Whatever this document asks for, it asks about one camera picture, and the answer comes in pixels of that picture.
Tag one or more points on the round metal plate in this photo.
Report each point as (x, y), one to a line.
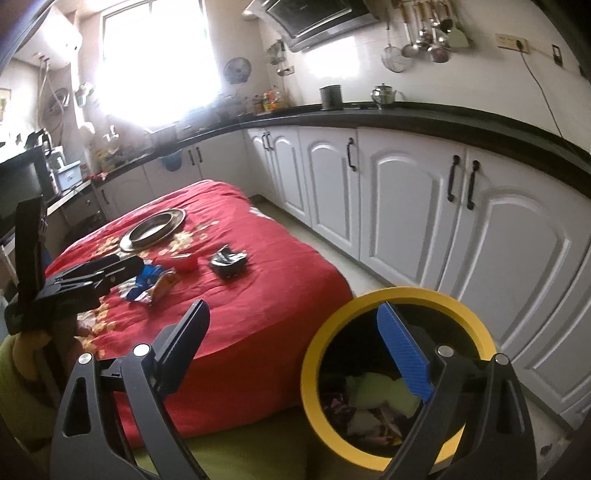
(179, 216)

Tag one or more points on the dark metal pot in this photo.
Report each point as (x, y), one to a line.
(331, 98)

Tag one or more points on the beige wall socket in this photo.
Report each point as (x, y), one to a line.
(511, 41)

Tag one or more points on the black wall hook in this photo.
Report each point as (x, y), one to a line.
(557, 54)

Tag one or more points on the white kitchen cabinets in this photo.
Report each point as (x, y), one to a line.
(401, 207)

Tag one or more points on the dark brown snack wrapper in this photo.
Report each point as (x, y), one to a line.
(226, 264)

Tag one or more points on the round metal bowl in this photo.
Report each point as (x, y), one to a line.
(152, 230)

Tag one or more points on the black kitchen countertop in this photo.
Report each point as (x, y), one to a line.
(415, 119)

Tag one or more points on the person's left forearm green sleeve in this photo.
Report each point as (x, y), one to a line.
(18, 410)

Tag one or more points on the row of hanging metal utensils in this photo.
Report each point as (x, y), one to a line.
(434, 32)

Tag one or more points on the heap of discarded wrappers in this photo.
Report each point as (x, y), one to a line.
(364, 424)

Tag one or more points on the pale blue storage box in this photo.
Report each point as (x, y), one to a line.
(69, 177)

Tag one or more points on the person's left hand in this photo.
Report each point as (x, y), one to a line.
(30, 355)

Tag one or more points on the small wall fan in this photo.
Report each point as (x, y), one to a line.
(238, 70)

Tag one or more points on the red floral blanket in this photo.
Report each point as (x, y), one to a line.
(258, 318)

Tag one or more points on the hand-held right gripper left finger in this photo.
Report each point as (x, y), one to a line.
(180, 350)

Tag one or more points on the group of condiment bottles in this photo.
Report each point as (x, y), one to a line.
(270, 101)

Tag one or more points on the orange snack wrapper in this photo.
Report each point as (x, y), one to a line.
(164, 282)

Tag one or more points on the red snack wrapper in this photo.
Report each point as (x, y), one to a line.
(184, 264)

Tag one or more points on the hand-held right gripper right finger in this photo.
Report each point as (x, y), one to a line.
(406, 350)

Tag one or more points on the yellow rimmed black bin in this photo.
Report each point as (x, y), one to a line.
(323, 332)

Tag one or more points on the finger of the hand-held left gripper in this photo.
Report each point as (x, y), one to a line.
(111, 267)
(83, 288)

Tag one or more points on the pale green foam sheet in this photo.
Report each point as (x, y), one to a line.
(378, 387)

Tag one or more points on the bright kitchen window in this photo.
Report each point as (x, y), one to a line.
(157, 60)

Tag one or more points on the blue hanging basket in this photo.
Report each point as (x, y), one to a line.
(171, 161)

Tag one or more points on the steel range hood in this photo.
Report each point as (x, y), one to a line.
(318, 18)

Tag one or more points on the white water heater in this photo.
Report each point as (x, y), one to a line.
(51, 37)

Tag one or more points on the black box appliance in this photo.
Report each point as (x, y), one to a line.
(18, 184)

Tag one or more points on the person's green clothing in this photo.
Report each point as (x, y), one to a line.
(240, 457)

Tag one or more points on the blue wrapper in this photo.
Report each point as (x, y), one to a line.
(147, 276)

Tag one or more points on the black electric kettle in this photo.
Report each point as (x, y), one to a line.
(39, 143)

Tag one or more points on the steel kettle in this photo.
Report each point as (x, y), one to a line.
(384, 94)

